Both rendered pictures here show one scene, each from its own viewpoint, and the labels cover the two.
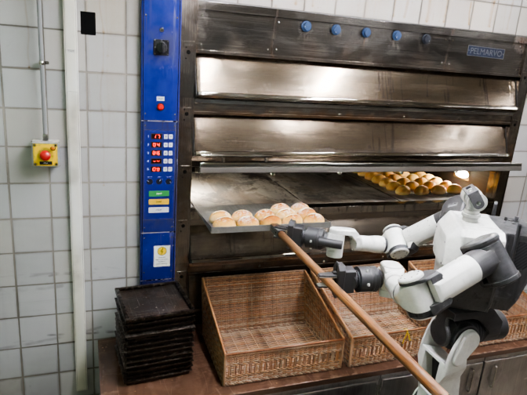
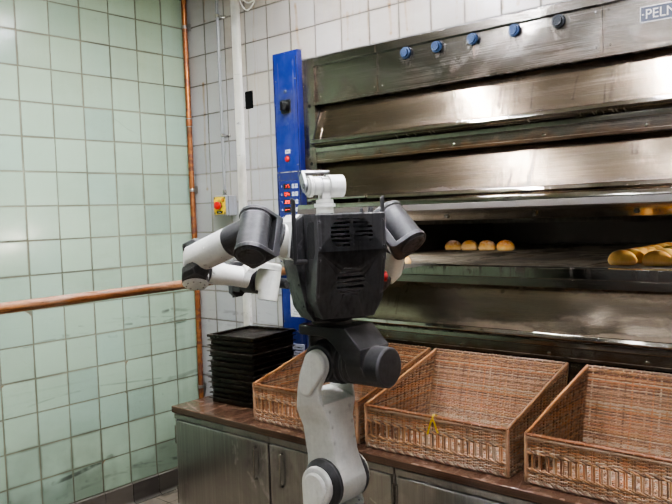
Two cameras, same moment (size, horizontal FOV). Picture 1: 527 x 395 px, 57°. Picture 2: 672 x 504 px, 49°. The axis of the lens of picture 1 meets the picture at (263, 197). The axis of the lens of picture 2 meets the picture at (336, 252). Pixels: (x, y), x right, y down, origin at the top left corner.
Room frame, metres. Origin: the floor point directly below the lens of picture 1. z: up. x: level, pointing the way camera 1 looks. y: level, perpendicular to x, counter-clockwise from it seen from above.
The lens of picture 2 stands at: (0.64, -2.62, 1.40)
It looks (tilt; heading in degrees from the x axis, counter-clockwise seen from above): 3 degrees down; 61
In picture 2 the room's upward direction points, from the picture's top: 2 degrees counter-clockwise
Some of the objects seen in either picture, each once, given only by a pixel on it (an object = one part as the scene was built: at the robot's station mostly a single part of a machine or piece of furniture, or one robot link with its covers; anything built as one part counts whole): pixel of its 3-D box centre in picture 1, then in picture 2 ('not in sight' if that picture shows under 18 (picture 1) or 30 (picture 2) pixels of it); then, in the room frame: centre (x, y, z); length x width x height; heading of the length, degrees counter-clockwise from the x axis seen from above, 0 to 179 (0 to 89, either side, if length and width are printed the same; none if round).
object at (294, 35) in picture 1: (378, 44); (497, 48); (2.51, -0.50, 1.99); 1.80 x 0.08 x 0.21; 110
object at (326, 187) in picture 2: (473, 201); (326, 190); (1.64, -0.73, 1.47); 0.10 x 0.07 x 0.09; 172
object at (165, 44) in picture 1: (161, 41); (283, 101); (2.06, 0.46, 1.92); 0.06 x 0.04 x 0.11; 110
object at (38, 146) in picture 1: (45, 153); (224, 205); (1.92, 0.88, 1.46); 0.10 x 0.07 x 0.10; 110
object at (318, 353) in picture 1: (268, 320); (341, 383); (2.03, -0.07, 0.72); 0.56 x 0.49 x 0.28; 110
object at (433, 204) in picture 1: (356, 207); (502, 271); (2.50, -0.50, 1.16); 1.80 x 0.06 x 0.04; 110
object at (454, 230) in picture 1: (480, 258); (334, 259); (1.63, -0.79, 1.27); 0.34 x 0.30 x 0.36; 172
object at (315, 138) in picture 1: (368, 138); (496, 170); (2.48, -0.51, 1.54); 1.79 x 0.11 x 0.19; 110
